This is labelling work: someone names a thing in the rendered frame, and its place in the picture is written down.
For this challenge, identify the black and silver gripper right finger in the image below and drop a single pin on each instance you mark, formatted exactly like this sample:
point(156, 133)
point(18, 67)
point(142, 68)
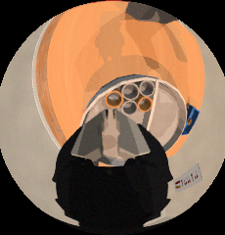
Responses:
point(135, 141)

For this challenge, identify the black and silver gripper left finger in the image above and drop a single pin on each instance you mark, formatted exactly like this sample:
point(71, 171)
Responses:
point(85, 143)

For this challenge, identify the grey metal sleeve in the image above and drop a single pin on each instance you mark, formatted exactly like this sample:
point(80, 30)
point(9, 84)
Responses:
point(149, 90)
point(131, 110)
point(131, 96)

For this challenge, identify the grey round turntable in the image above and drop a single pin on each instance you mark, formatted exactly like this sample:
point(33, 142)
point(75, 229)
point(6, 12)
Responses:
point(169, 116)

